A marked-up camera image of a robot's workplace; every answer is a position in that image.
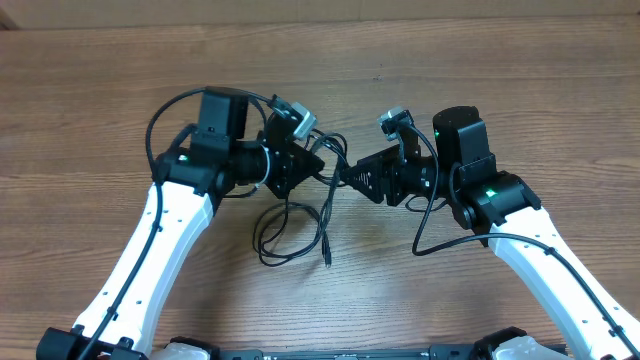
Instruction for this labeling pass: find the black USB cable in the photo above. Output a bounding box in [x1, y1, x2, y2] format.
[252, 128, 359, 269]

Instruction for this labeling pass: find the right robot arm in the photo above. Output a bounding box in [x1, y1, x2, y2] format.
[341, 106, 639, 359]

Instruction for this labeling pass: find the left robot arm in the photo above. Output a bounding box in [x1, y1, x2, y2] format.
[36, 86, 324, 359]

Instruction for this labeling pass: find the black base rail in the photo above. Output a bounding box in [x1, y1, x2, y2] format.
[211, 344, 479, 360]

